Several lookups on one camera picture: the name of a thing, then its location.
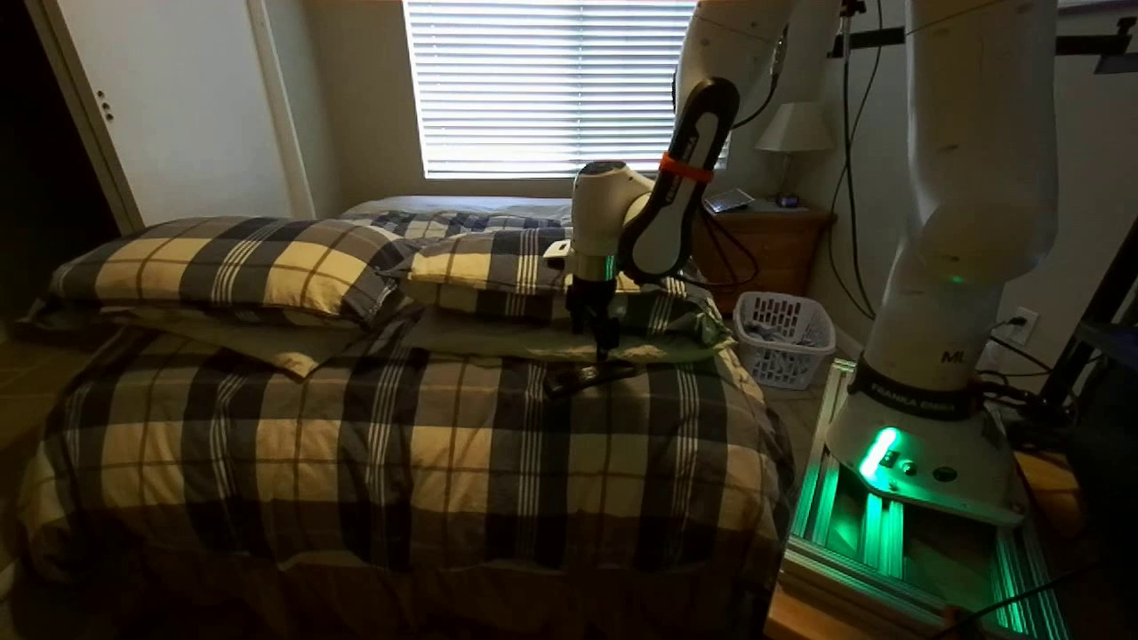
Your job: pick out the black metal stand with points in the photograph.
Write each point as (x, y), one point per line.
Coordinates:
(1097, 303)

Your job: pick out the plaid pillow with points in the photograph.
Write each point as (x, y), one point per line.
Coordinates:
(214, 269)
(498, 269)

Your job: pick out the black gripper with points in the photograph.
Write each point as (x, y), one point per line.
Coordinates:
(589, 303)

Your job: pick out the wooden nightstand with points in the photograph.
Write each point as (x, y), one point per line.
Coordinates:
(777, 251)

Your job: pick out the white table lamp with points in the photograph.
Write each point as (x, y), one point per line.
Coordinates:
(792, 131)

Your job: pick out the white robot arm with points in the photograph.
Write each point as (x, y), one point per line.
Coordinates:
(973, 181)

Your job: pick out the white laundry basket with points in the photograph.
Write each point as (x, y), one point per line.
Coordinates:
(783, 341)

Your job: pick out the white window blinds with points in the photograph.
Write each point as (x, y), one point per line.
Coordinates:
(536, 82)

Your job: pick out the small grey object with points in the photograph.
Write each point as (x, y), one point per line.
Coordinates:
(732, 202)

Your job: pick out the plaid comforter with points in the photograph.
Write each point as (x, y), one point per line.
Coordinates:
(356, 475)

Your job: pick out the green lit robot stand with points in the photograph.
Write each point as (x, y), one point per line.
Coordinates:
(876, 535)

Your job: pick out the beige pillow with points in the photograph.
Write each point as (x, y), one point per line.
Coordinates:
(237, 341)

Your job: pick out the white closet door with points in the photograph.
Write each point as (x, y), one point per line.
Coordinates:
(178, 108)

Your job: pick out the wooden board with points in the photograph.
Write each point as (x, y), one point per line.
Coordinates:
(820, 616)

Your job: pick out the folded plaid blanket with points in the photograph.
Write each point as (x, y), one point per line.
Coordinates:
(449, 221)

